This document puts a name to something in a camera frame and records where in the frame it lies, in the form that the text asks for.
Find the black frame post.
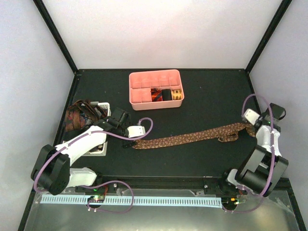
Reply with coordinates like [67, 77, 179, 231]
[245, 0, 292, 74]
[33, 0, 78, 74]

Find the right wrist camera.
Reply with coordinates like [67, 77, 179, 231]
[242, 109, 260, 125]

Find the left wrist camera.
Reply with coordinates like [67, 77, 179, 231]
[127, 125, 146, 138]

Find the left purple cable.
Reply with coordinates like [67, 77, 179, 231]
[33, 117, 154, 214]

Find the left black frame post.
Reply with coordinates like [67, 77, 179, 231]
[33, 0, 78, 74]

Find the light blue slotted cable duct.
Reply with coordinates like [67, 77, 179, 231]
[40, 194, 222, 208]

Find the right black frame post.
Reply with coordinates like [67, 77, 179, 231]
[245, 0, 292, 74]

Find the brown floral tie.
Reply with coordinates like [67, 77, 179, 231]
[133, 123, 256, 150]

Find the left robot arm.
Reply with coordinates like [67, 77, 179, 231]
[31, 108, 131, 195]

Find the pink divided organizer box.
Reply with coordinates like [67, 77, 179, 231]
[129, 69, 184, 111]

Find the purple cable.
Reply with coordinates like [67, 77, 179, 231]
[33, 117, 154, 214]
[222, 94, 277, 214]

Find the pile of dark ties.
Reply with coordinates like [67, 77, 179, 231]
[64, 100, 108, 132]

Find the white basket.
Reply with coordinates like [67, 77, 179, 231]
[63, 102, 111, 142]

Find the yellow black rolled tie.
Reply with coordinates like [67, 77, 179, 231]
[171, 89, 182, 100]

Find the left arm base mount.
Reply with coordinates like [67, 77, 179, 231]
[75, 177, 118, 209]

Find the orange black rolled tie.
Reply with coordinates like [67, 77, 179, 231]
[151, 88, 163, 102]

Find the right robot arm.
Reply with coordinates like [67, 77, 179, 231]
[218, 103, 289, 197]

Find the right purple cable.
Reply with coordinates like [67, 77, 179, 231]
[222, 94, 277, 214]

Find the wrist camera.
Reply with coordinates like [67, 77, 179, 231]
[127, 125, 146, 138]
[242, 109, 260, 125]

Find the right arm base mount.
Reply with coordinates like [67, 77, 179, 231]
[203, 178, 247, 212]

